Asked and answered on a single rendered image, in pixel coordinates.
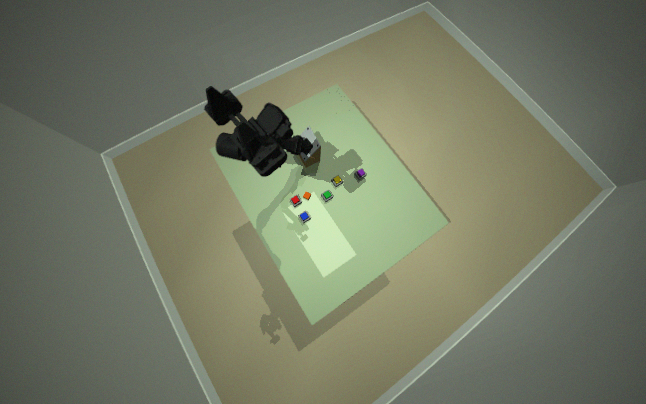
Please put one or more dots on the green button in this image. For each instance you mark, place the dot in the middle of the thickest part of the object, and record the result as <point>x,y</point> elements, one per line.
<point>327,195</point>

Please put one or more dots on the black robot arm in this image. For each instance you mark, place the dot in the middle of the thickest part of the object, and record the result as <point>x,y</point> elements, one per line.
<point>273,122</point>

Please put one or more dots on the red button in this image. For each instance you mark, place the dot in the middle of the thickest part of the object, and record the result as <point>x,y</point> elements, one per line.
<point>295,200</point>

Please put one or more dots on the blue button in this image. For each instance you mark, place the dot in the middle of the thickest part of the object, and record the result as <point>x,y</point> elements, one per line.
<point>304,216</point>

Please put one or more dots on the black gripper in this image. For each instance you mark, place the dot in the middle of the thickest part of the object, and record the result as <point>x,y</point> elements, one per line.
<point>263,152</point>

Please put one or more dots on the purple button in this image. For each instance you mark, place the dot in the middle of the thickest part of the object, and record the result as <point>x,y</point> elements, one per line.
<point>360,174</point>

